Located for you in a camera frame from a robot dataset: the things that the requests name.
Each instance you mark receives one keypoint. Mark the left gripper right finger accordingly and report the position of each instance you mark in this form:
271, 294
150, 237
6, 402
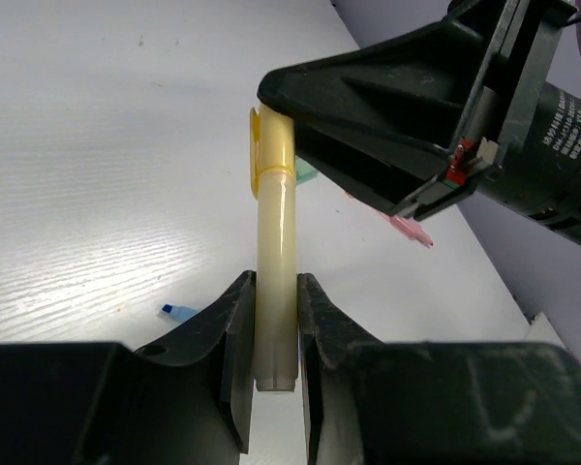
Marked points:
370, 402

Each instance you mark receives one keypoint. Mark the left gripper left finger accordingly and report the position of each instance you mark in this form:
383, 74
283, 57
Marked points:
184, 398

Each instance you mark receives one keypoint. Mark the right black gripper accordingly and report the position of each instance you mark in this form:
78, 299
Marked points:
412, 125

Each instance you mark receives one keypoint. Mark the blue clear clip pen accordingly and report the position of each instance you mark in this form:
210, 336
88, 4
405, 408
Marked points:
180, 314

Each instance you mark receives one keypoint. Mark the yellow highlighter pen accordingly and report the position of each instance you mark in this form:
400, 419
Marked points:
275, 348

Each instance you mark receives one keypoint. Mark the green clear clip pen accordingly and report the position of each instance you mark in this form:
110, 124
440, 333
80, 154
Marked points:
304, 171

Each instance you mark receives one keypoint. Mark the pink clear clip pen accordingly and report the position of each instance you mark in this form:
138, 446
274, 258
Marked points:
411, 229

